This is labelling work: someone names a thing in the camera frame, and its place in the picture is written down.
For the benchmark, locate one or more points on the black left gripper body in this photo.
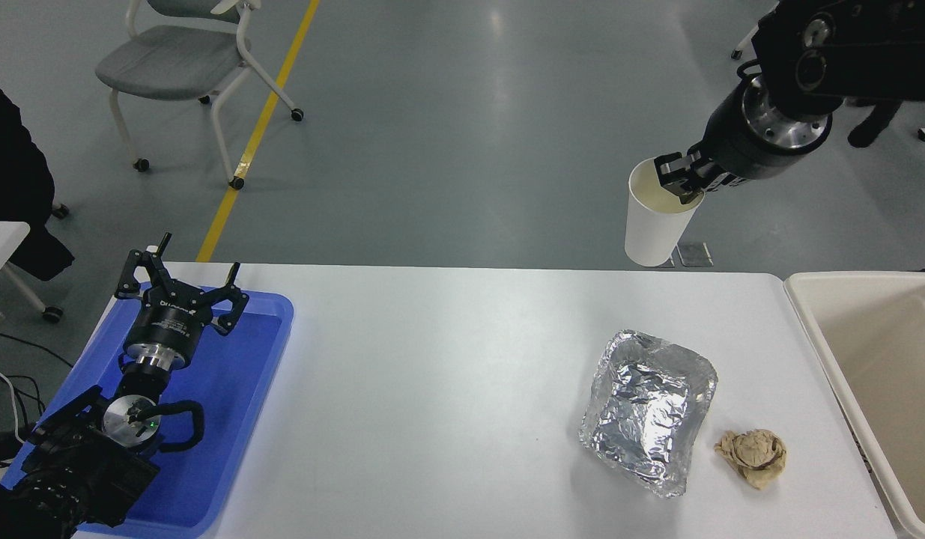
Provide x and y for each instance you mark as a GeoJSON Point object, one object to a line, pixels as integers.
{"type": "Point", "coordinates": [166, 320]}

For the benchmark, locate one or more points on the blue plastic tray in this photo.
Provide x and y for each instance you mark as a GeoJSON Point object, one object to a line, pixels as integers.
{"type": "Point", "coordinates": [230, 389]}

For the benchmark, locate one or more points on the white paper cup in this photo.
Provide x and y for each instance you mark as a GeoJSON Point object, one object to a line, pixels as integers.
{"type": "Point", "coordinates": [649, 228]}

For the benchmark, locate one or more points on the crumpled tan paper ball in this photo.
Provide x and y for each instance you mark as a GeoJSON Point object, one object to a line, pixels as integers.
{"type": "Point", "coordinates": [754, 453]}

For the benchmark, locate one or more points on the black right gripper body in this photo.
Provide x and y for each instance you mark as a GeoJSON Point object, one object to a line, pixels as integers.
{"type": "Point", "coordinates": [739, 153]}

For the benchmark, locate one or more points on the large pale bin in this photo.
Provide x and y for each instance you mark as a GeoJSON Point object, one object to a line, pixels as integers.
{"type": "Point", "coordinates": [881, 359]}

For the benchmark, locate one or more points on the white table with casters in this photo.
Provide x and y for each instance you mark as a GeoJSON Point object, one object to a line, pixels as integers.
{"type": "Point", "coordinates": [1, 243]}

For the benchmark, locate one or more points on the grey chair with white frame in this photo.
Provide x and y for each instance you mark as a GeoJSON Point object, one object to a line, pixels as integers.
{"type": "Point", "coordinates": [736, 54]}
{"type": "Point", "coordinates": [170, 64]}

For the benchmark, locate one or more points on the black caster wheel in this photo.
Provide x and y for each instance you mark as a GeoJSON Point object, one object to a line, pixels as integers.
{"type": "Point", "coordinates": [61, 211]}

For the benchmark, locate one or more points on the crumpled silver foil tray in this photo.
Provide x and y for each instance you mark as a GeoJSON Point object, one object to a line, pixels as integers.
{"type": "Point", "coordinates": [642, 412]}

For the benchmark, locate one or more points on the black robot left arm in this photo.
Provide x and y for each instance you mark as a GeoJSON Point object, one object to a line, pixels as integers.
{"type": "Point", "coordinates": [65, 471]}

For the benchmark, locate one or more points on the person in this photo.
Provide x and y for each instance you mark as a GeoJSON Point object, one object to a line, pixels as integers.
{"type": "Point", "coordinates": [870, 131]}
{"type": "Point", "coordinates": [13, 172]}

